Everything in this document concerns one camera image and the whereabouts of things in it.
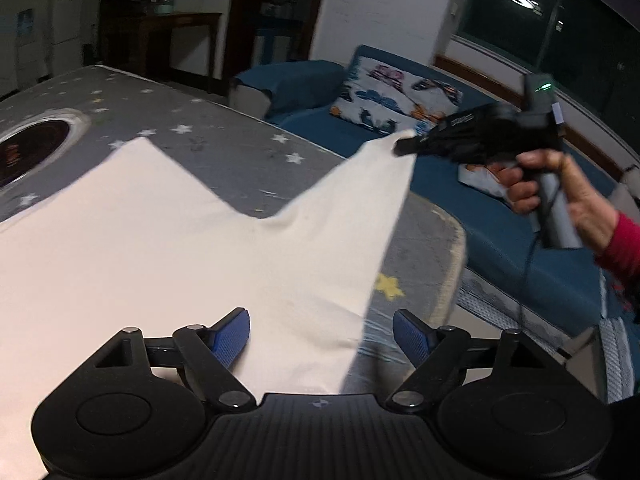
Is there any person's right hand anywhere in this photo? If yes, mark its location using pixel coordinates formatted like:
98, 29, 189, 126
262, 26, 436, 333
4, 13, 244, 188
489, 150, 620, 255

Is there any cream white garment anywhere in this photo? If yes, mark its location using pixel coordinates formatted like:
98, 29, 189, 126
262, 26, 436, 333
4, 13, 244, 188
1, 136, 414, 479

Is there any white refrigerator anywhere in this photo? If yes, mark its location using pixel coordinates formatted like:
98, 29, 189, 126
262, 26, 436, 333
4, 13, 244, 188
50, 0, 82, 76

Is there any water dispenser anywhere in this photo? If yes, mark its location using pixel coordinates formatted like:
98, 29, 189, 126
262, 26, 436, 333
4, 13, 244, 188
15, 8, 38, 89

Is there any grey star-pattern table cover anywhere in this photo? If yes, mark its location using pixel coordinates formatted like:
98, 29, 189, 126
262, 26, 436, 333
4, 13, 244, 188
1, 66, 465, 396

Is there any wooden side table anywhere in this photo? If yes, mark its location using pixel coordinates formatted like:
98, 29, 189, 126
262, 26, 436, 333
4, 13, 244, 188
139, 12, 222, 80

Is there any red sleeve right forearm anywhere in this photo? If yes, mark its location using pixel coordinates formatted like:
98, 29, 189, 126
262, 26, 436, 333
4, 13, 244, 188
596, 214, 640, 282

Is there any round induction cooktop inset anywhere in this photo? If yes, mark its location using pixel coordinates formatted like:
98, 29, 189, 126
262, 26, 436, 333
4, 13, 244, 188
1, 108, 91, 193

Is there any dark window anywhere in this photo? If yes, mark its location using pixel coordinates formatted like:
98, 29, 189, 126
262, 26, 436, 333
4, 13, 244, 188
458, 0, 639, 136

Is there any butterfly print pillow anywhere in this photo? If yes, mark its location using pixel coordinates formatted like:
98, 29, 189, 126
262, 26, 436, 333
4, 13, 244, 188
458, 162, 512, 205
330, 56, 463, 136

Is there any blue sofa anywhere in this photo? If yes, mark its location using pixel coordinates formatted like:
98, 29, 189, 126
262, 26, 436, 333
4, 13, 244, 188
232, 46, 639, 336

